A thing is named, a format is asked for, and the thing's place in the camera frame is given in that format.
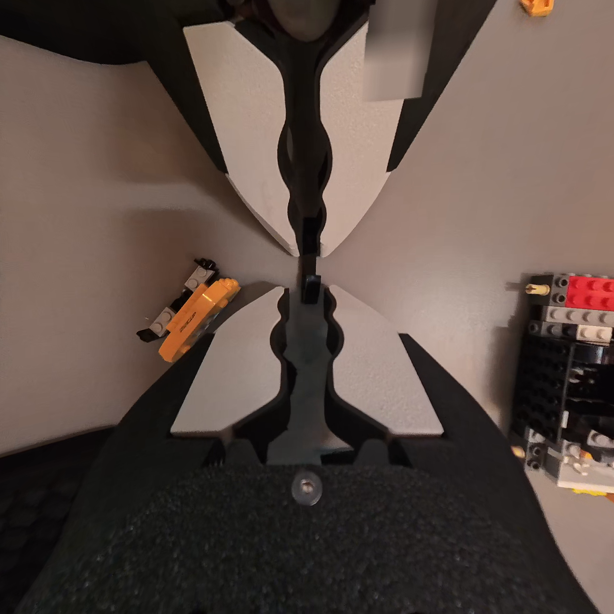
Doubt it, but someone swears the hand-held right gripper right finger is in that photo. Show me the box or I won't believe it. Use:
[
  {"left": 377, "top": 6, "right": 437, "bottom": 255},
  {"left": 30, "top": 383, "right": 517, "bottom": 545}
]
[{"left": 325, "top": 285, "right": 444, "bottom": 439}]

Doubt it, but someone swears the orange grey black brick assembly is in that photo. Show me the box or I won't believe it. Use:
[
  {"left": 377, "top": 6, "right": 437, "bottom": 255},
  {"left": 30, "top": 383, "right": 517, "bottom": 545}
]
[{"left": 136, "top": 258, "right": 242, "bottom": 363}]

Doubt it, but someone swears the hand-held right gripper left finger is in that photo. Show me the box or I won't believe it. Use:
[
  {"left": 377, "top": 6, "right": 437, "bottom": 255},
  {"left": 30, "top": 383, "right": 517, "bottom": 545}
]
[{"left": 170, "top": 286, "right": 288, "bottom": 438}]

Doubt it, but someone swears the short black brick plate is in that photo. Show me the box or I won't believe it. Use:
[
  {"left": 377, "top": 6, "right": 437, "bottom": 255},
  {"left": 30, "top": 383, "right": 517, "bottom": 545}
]
[{"left": 298, "top": 216, "right": 322, "bottom": 276}]

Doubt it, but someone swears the grey desk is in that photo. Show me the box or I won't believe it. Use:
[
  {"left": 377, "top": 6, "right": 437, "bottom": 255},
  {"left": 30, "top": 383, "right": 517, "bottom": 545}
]
[{"left": 0, "top": 0, "right": 614, "bottom": 614}]

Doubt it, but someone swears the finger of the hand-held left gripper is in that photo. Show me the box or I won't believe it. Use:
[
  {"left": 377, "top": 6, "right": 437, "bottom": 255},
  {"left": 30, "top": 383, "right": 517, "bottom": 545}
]
[
  {"left": 318, "top": 35, "right": 407, "bottom": 257},
  {"left": 183, "top": 21, "right": 300, "bottom": 257}
]

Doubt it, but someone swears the black toy car chassis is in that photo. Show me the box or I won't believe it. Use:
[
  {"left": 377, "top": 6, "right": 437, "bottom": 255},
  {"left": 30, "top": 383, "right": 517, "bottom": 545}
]
[{"left": 508, "top": 272, "right": 614, "bottom": 499}]

